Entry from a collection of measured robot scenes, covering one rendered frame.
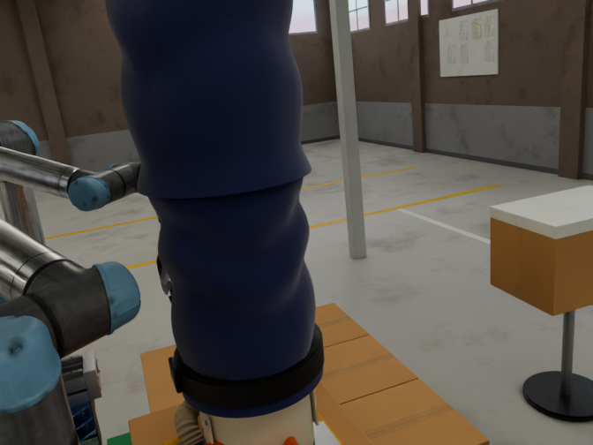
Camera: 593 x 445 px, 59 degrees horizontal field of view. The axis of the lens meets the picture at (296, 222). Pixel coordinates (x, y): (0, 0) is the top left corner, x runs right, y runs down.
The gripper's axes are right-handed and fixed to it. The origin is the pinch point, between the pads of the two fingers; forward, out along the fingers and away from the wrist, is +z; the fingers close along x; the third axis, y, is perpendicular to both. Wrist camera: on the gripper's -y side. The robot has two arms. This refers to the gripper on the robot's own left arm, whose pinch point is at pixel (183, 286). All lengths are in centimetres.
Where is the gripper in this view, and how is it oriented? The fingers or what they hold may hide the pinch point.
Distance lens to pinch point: 140.9
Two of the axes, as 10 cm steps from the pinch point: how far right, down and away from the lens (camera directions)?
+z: 1.1, 9.5, 2.8
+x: 9.2, -2.0, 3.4
